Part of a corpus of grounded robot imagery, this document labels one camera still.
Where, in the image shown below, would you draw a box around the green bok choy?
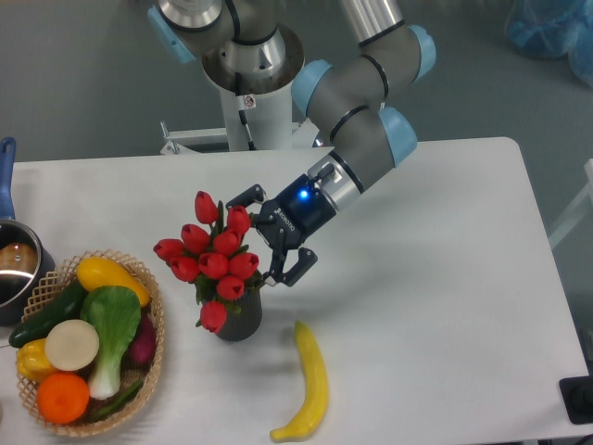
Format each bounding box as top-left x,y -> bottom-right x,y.
81,286 -> 141,401

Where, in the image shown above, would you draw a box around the yellow squash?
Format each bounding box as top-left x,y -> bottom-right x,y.
76,257 -> 150,308

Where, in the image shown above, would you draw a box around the purple sweet potato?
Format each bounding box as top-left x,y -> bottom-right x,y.
127,312 -> 157,365

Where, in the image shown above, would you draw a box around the black device at edge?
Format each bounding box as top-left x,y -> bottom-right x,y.
559,375 -> 592,425

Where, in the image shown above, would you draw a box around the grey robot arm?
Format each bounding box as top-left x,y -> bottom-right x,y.
148,1 -> 435,286

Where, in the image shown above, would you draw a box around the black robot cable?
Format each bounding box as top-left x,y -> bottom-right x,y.
233,71 -> 257,152

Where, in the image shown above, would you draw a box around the blue saucepan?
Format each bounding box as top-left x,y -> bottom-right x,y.
1,137 -> 55,326

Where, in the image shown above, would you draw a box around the yellow bell pepper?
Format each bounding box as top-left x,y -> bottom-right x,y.
17,338 -> 57,383

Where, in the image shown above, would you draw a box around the orange fruit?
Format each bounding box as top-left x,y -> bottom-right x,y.
36,373 -> 90,425

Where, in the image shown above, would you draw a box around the red tulip bouquet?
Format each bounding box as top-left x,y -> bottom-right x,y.
153,191 -> 263,335

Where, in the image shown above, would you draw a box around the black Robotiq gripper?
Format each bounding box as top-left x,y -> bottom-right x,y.
225,174 -> 336,286

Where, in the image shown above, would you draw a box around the white frame at right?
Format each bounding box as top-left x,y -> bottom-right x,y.
548,159 -> 592,250

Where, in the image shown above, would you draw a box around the dark grey ribbed vase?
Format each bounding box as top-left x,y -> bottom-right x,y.
216,285 -> 262,342

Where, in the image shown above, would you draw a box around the blue plastic bag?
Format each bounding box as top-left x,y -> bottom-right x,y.
504,1 -> 592,86

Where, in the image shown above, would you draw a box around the green chili pepper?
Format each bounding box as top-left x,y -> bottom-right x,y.
87,380 -> 144,423

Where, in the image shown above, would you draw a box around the yellow banana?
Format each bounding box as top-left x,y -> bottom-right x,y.
270,321 -> 330,442

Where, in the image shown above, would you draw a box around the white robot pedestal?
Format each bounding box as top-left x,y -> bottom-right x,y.
159,22 -> 334,157

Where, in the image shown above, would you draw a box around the white round radish slice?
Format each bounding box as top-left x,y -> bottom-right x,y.
44,319 -> 99,372

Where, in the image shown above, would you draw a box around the green cucumber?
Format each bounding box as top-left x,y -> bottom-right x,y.
8,279 -> 88,349

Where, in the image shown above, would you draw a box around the woven wicker basket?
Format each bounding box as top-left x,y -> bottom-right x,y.
17,250 -> 165,438

